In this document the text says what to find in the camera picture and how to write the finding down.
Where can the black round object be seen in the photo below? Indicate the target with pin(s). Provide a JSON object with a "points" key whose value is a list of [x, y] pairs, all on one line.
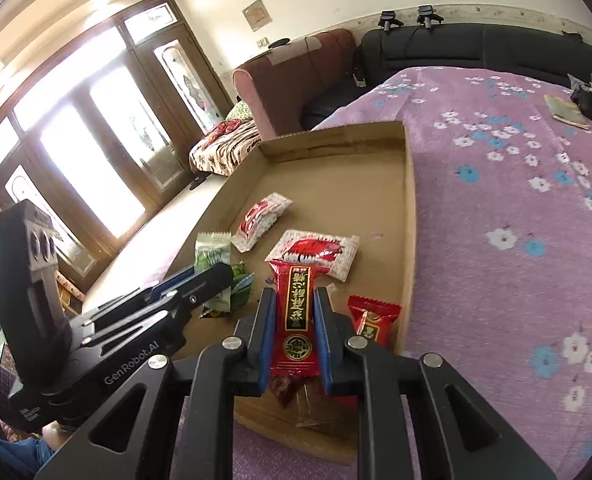
{"points": [[278, 44]]}

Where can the purple floral tablecloth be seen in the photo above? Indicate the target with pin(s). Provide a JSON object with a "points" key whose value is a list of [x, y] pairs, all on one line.
{"points": [[501, 185]]}

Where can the light green snack packet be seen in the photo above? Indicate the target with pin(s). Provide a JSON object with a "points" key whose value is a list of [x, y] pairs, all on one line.
{"points": [[213, 252]]}

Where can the small black clamp device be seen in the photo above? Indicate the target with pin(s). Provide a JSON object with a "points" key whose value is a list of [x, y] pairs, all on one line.
{"points": [[428, 15], [390, 20]]}

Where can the maroon armchair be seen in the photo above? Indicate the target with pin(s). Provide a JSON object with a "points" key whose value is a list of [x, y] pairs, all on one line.
{"points": [[286, 90]]}

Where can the gold notebook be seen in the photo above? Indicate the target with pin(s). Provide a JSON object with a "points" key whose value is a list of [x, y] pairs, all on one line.
{"points": [[566, 110]]}

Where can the white red snack packet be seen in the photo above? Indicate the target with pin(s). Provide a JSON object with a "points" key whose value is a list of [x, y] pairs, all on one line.
{"points": [[258, 220], [316, 252]]}

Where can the red packet with green label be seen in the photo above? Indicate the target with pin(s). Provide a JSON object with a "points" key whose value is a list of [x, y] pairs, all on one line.
{"points": [[376, 320]]}

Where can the brown wall plaque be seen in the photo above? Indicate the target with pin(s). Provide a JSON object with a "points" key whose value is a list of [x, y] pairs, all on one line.
{"points": [[256, 15]]}

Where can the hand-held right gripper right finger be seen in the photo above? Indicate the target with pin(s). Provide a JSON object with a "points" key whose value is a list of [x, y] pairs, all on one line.
{"points": [[323, 340]]}

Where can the wooden glass door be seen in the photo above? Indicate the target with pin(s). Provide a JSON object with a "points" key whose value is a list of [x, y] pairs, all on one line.
{"points": [[148, 80]]}

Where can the cardboard box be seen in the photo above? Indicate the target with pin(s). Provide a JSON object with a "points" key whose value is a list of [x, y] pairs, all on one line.
{"points": [[326, 195]]}

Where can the wall switch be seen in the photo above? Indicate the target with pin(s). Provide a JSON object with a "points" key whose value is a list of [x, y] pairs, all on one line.
{"points": [[262, 41]]}

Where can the black slipper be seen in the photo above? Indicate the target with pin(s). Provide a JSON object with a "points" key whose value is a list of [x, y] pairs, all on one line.
{"points": [[197, 184]]}

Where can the red packet with black label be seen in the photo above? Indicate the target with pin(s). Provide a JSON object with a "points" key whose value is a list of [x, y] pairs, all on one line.
{"points": [[296, 310]]}

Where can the dark green snack packet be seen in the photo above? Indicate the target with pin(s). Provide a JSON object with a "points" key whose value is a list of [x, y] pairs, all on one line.
{"points": [[241, 285]]}

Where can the black leather sofa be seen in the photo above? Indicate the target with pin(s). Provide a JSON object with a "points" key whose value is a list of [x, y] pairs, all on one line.
{"points": [[476, 45]]}

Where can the green floral pillow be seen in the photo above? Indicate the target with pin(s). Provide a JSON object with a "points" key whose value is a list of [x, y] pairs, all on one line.
{"points": [[238, 110]]}

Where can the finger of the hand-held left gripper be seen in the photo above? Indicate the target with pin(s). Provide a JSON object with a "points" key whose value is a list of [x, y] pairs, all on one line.
{"points": [[173, 280], [211, 280]]}

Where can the patterned blanket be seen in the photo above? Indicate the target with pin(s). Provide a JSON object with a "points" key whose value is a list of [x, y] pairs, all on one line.
{"points": [[221, 147]]}

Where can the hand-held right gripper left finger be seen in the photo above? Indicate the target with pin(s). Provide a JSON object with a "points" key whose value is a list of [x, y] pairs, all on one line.
{"points": [[268, 340]]}

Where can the person's blue jeans leg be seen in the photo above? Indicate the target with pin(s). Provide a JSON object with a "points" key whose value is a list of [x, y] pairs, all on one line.
{"points": [[18, 455]]}

